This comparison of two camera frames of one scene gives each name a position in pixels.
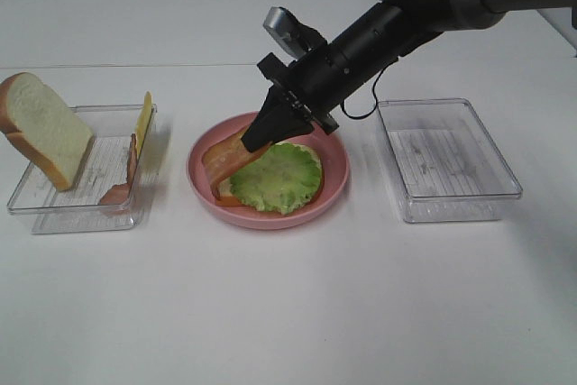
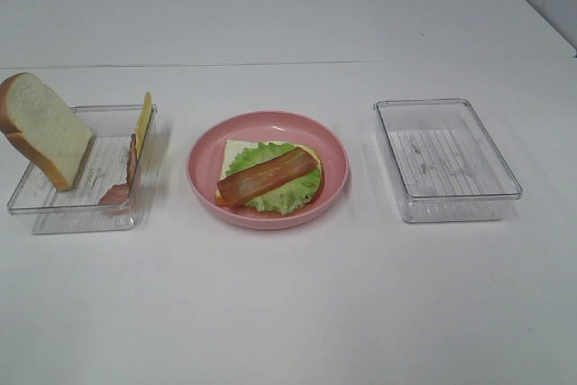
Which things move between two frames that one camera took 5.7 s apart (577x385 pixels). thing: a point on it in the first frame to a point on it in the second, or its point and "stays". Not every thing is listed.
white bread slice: (225, 190) to (233, 147)
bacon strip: (119, 195) stays
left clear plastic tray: (80, 209) stays
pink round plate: (332, 153) stays
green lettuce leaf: (284, 179) stays
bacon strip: (224, 157) to (250, 184)
